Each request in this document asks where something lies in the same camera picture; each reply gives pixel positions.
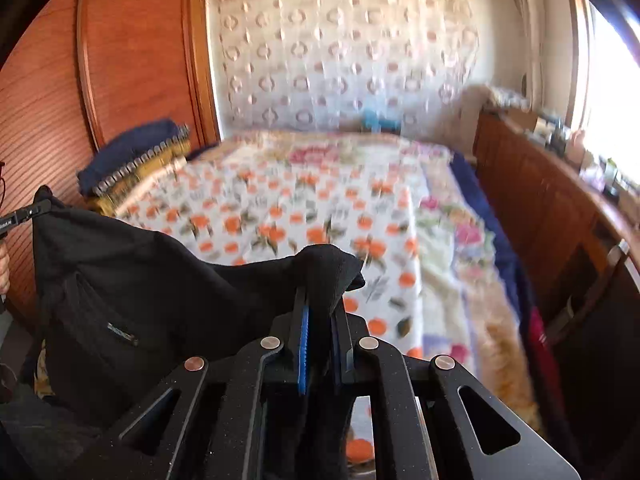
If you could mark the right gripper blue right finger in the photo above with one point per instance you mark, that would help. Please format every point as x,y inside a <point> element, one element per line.
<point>341,344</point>

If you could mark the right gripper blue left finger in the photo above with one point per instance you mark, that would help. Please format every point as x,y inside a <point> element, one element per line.
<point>302,335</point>

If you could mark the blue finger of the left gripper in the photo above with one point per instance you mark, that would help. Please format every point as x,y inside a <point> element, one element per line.
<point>22,215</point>

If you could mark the black t-shirt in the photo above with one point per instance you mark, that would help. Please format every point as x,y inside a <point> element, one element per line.
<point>187,368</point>

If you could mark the stack of folded clothes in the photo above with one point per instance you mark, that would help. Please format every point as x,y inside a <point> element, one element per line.
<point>131,159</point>

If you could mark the left hand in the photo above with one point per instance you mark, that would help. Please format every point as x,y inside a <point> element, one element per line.
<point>4,269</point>

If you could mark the pink floral quilt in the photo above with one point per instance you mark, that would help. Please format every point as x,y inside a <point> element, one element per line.
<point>466,311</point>

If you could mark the orange floral bed sheet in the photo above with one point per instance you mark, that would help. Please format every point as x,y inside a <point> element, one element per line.
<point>258,202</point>

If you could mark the blue toy on bed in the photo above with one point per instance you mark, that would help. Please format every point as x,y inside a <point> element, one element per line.
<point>376,116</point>

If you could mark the wooden louvered wardrobe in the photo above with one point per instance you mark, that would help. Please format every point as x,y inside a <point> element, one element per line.
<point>85,71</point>

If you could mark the wooden sideboard cabinet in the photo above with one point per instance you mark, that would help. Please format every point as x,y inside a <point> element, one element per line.
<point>562,230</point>

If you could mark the clutter on sideboard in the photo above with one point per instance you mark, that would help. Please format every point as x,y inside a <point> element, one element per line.
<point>549,131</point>

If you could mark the white patterned wall curtain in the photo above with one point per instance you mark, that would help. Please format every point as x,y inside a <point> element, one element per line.
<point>306,65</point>

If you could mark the window with wooden frame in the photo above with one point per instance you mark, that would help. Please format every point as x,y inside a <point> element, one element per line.
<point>607,95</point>

